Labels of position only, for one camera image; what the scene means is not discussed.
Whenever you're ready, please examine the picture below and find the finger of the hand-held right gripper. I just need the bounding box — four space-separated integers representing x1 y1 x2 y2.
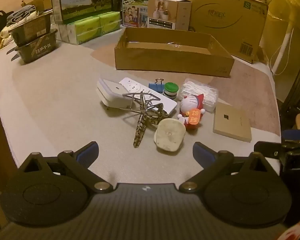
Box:
254 141 287 159
281 129 300 141

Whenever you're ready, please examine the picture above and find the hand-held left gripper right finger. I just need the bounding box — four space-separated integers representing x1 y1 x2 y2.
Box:
179 142 280 193

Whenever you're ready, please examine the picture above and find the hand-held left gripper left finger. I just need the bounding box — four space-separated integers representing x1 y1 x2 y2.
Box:
19 141 113 193

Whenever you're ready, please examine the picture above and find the cream rounded plastic block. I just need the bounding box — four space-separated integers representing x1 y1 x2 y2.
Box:
154 118 187 153

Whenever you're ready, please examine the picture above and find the tan box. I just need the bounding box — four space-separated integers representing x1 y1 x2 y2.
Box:
213 102 252 143

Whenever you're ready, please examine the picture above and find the blue cat figurine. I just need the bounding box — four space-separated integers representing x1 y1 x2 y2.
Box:
177 94 207 130

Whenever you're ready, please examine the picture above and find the clear floss pick box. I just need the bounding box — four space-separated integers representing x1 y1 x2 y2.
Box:
178 78 219 113

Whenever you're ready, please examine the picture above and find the white lidded container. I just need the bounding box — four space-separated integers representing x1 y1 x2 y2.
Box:
97 78 134 109

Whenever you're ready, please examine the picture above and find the small green-lid jar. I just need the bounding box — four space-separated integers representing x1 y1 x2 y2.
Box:
163 82 179 100

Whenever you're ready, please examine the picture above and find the metal wire rack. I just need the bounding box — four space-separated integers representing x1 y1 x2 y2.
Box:
106 92 165 120

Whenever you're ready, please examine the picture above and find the blue binder clip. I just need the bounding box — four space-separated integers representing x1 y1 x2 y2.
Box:
149 78 165 96

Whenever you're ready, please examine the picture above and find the white power strip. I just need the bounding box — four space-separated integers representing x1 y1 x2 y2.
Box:
119 77 178 114

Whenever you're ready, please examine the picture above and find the shallow cardboard box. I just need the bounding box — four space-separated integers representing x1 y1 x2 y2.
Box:
114 27 235 78

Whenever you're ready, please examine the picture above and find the brown wood-grain table mat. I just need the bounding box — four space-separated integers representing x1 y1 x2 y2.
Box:
91 40 282 140

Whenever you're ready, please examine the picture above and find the white fan stand pole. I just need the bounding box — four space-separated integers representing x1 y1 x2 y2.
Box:
270 22 294 75

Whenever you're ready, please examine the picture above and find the black food container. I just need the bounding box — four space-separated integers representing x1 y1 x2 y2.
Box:
9 12 52 47
14 29 58 64

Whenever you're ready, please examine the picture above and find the green tissue pack bundle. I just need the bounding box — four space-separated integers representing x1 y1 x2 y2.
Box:
57 11 122 45

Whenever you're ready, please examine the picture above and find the large printed cardboard box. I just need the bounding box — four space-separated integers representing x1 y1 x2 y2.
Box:
175 0 269 64

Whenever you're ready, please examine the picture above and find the yellow plastic cover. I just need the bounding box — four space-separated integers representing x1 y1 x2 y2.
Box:
260 0 300 63

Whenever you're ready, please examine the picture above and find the cream white bundle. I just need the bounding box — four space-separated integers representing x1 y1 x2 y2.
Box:
0 25 15 50

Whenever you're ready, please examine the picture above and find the white product box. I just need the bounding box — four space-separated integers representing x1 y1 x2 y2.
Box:
147 0 192 30

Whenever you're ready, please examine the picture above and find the blue milk carton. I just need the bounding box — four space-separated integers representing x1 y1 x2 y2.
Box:
122 0 177 28

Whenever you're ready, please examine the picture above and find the green pasture milk carton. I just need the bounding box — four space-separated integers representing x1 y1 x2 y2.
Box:
50 0 112 25

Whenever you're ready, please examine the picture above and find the grey folded cloth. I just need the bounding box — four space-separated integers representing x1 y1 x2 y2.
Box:
7 5 37 25

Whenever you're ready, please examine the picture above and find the brown cardboard sheet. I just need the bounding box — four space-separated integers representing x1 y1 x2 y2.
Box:
21 0 53 13

